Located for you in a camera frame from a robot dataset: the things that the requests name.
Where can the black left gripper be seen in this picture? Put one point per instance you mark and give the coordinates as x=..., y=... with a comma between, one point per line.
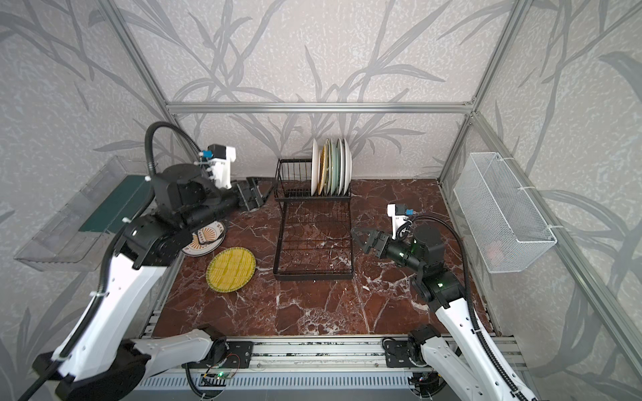
x=254, y=200

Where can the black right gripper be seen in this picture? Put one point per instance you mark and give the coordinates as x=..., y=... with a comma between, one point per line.
x=375, y=237

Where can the black wire dish rack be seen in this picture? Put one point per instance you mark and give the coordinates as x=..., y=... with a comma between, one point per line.
x=314, y=240

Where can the white plate orange sunburst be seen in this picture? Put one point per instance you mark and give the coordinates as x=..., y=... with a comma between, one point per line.
x=341, y=168
x=206, y=240

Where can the white plate green clover emblem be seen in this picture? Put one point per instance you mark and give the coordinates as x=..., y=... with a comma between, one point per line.
x=315, y=167

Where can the white plate green text rim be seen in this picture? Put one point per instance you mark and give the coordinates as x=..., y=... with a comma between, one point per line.
x=348, y=167

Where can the yellow woven round plate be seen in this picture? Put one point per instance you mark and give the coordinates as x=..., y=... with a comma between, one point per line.
x=230, y=270

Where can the cream plate with floral sprigs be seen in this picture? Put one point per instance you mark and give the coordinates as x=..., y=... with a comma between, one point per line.
x=327, y=167

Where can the mint green flower plate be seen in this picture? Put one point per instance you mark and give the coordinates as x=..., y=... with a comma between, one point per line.
x=334, y=168

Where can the orange woven round plate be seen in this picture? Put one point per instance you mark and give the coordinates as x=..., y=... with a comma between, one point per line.
x=322, y=171

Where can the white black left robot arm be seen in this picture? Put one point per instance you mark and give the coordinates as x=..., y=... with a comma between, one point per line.
x=97, y=361

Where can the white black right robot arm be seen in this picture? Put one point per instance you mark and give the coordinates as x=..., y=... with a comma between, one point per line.
x=452, y=302

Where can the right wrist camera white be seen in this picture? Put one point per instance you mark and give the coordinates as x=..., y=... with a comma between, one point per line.
x=400, y=217

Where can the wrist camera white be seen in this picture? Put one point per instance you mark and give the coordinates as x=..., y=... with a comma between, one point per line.
x=400, y=217
x=219, y=159

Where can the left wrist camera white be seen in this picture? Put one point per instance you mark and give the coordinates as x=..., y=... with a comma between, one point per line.
x=219, y=159

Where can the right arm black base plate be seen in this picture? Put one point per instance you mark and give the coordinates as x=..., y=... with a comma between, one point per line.
x=396, y=353

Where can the white wire mesh basket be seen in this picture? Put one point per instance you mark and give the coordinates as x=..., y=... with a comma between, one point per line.
x=508, y=229

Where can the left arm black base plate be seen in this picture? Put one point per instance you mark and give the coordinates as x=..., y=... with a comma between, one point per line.
x=228, y=355

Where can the aluminium frame rail base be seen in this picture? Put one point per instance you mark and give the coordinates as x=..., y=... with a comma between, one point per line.
x=360, y=354

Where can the clear plastic wall bin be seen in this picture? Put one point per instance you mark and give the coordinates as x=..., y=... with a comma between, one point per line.
x=75, y=238

